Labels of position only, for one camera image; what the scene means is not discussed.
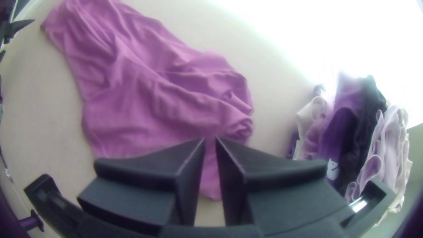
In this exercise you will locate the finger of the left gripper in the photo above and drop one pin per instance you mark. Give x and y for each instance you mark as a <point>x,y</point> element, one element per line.
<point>16,28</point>

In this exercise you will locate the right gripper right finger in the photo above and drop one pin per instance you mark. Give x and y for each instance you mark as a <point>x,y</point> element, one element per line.
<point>271,191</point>

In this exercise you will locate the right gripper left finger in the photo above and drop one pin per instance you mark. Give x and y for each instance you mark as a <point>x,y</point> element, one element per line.
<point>148,185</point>

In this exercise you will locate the maroon t-shirt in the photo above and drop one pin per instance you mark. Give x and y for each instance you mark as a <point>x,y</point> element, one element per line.
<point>138,92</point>

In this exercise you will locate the heap of clothes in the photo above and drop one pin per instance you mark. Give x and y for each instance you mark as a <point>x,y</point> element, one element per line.
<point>357,132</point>

